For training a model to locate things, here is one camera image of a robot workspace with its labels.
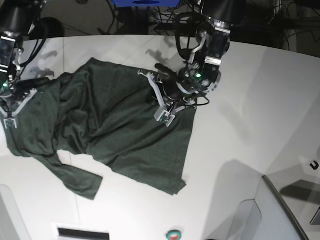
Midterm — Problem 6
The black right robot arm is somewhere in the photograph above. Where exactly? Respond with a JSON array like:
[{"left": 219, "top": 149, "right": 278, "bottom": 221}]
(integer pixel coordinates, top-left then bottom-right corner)
[{"left": 0, "top": 0, "right": 49, "bottom": 99}]

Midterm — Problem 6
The blue box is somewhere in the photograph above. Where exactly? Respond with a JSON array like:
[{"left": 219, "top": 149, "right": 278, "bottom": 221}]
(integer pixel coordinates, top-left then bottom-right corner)
[{"left": 111, "top": 0, "right": 180, "bottom": 7}]

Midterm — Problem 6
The small black hook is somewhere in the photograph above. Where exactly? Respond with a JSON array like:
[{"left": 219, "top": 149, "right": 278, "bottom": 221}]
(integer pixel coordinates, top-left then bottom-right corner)
[{"left": 310, "top": 161, "right": 320, "bottom": 171}]

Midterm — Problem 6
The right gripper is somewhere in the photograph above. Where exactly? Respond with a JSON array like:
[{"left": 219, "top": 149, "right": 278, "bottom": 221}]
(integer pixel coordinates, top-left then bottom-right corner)
[{"left": 0, "top": 31, "right": 24, "bottom": 100}]

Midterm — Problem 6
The red green emergency button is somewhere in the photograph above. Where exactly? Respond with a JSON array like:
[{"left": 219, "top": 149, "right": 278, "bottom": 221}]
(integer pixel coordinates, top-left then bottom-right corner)
[{"left": 166, "top": 229, "right": 182, "bottom": 240}]

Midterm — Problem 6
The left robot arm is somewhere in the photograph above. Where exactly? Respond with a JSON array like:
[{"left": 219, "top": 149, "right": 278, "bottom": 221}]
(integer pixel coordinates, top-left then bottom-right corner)
[{"left": 163, "top": 0, "right": 246, "bottom": 101}]

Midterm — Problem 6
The dark green t-shirt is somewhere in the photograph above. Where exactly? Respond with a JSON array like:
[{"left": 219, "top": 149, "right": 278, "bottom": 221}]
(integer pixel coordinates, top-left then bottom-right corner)
[{"left": 4, "top": 58, "right": 196, "bottom": 200}]

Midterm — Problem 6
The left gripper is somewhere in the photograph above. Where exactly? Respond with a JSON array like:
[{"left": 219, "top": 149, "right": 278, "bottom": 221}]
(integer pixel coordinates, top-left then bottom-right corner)
[{"left": 166, "top": 21, "right": 231, "bottom": 100}]

